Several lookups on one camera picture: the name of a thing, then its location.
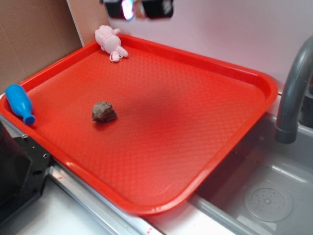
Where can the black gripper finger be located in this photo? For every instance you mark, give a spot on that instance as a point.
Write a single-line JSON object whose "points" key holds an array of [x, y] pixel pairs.
{"points": [[119, 9], [156, 9]]}

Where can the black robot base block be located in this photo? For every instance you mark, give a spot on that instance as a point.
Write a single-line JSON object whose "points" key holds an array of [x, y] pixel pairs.
{"points": [[24, 167]]}

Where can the pink plush toy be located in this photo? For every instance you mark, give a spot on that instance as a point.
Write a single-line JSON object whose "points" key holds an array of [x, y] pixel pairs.
{"points": [[108, 40]]}

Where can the brown cardboard panel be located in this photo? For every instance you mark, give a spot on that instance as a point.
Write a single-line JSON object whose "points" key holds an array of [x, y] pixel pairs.
{"points": [[33, 35]]}

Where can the brown rock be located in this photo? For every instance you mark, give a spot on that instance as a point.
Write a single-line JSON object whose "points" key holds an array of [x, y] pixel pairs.
{"points": [[103, 112]]}

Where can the red plastic tray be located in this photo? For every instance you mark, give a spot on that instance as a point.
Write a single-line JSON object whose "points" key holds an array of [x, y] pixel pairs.
{"points": [[178, 116]]}

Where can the blue plastic toy bottle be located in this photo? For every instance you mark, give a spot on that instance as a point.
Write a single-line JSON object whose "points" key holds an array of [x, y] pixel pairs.
{"points": [[20, 103]]}

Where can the grey toy faucet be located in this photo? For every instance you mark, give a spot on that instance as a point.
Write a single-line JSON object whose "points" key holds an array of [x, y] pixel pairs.
{"points": [[296, 105]]}

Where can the grey toy sink basin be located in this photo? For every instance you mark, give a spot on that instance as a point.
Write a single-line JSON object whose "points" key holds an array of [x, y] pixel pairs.
{"points": [[262, 187]]}

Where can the silver metal rail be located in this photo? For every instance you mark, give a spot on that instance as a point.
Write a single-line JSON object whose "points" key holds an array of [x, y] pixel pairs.
{"points": [[69, 207]]}

